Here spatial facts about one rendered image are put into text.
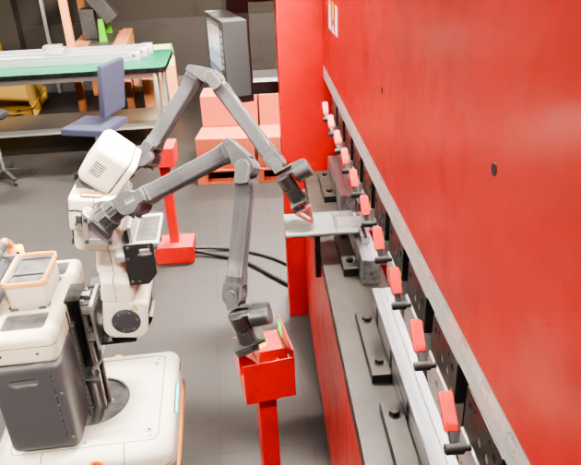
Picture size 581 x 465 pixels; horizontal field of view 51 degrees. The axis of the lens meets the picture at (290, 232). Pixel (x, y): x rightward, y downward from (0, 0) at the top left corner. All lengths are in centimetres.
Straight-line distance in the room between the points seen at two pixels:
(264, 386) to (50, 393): 80
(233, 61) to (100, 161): 119
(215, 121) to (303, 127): 259
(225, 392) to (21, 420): 100
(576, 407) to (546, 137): 28
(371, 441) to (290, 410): 138
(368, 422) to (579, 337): 100
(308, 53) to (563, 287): 237
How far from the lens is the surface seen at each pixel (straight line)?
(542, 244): 72
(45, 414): 242
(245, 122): 221
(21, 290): 232
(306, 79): 296
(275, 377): 194
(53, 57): 666
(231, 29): 303
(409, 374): 161
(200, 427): 289
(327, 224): 225
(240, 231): 179
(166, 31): 901
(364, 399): 167
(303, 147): 305
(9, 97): 801
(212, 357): 326
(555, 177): 69
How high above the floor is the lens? 200
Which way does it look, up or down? 27 degrees down
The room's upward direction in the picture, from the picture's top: 3 degrees counter-clockwise
